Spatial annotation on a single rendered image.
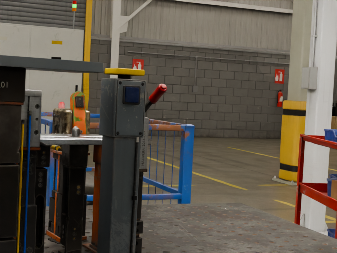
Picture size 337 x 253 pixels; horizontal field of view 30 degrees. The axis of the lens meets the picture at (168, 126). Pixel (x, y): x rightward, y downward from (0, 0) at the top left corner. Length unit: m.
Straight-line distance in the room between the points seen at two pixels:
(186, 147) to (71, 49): 6.18
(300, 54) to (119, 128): 7.38
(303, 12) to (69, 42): 3.41
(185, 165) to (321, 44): 2.20
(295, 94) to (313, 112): 3.24
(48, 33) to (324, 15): 5.09
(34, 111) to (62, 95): 8.17
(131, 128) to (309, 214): 4.25
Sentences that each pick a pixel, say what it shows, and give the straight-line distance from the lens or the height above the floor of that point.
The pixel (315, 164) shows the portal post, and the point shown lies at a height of 0.59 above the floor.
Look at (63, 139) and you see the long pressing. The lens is 1.45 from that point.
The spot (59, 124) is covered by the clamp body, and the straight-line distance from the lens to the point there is 1.74.
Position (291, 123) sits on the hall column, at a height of 0.81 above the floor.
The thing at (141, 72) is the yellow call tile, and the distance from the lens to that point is 1.22.
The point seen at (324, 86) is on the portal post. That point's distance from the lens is 5.33.
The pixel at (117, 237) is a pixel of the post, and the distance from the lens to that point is 1.24.
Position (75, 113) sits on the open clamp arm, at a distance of 1.70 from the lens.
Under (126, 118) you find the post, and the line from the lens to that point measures 1.21.
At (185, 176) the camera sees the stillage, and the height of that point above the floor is 0.66.
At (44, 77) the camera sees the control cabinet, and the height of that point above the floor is 1.26.
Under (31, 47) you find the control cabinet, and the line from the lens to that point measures 9.39.
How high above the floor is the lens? 1.12
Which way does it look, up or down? 3 degrees down
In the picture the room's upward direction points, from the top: 3 degrees clockwise
